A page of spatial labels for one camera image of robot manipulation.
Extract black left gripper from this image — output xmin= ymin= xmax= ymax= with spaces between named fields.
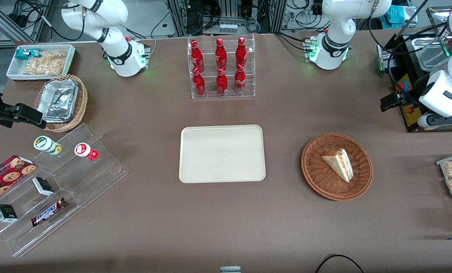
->
xmin=380 ymin=73 xmax=433 ymax=113

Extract triangular sandwich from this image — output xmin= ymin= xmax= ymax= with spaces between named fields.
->
xmin=321 ymin=148 xmax=354 ymax=184

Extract oval light wicker basket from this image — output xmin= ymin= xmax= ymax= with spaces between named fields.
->
xmin=34 ymin=74 xmax=88 ymax=133

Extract round brown wicker basket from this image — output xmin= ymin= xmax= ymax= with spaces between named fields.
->
xmin=301 ymin=133 xmax=374 ymax=201

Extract beige plastic tray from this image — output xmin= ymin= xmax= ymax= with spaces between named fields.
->
xmin=178 ymin=124 xmax=267 ymax=184

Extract black food warmer machine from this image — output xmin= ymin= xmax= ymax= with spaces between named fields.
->
xmin=377 ymin=7 xmax=452 ymax=133

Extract green lid yogurt cup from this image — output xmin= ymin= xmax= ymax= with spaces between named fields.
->
xmin=33 ymin=135 xmax=63 ymax=155

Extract stack of foil trays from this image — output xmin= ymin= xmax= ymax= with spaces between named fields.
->
xmin=36 ymin=79 xmax=80 ymax=123

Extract white rectangular snack bin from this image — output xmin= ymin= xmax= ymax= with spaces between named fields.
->
xmin=6 ymin=44 xmax=77 ymax=81

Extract clear cracker snack packet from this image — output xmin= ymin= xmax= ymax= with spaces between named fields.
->
xmin=23 ymin=51 xmax=68 ymax=75

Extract steel food pan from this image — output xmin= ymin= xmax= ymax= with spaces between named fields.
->
xmin=414 ymin=37 xmax=449 ymax=72

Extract teal snack packet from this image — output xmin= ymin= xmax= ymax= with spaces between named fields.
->
xmin=14 ymin=49 xmax=41 ymax=60

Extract red plaid cookie box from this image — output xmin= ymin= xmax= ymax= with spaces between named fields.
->
xmin=0 ymin=154 xmax=37 ymax=207

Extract small black box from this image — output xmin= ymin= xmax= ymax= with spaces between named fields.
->
xmin=31 ymin=176 xmax=55 ymax=196
xmin=0 ymin=203 xmax=18 ymax=223

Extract clear acrylic stepped shelf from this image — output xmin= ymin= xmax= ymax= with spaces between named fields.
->
xmin=0 ymin=123 xmax=128 ymax=258

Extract teal plastic bag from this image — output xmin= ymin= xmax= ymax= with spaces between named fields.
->
xmin=386 ymin=5 xmax=418 ymax=29

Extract Snickers chocolate bar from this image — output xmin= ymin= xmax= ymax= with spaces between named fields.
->
xmin=30 ymin=197 xmax=68 ymax=228

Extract red cola bottle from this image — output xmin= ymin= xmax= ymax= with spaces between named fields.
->
xmin=216 ymin=68 xmax=229 ymax=96
xmin=215 ymin=38 xmax=228 ymax=71
xmin=190 ymin=40 xmax=205 ymax=73
xmin=236 ymin=37 xmax=248 ymax=70
xmin=192 ymin=68 xmax=206 ymax=97
xmin=234 ymin=64 xmax=247 ymax=94

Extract clear acrylic bottle rack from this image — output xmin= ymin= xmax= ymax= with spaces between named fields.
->
xmin=188 ymin=34 xmax=256 ymax=100

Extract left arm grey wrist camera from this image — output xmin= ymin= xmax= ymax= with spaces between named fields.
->
xmin=417 ymin=113 xmax=452 ymax=129

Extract black floor cable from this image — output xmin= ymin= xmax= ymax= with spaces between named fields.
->
xmin=314 ymin=254 xmax=365 ymax=273

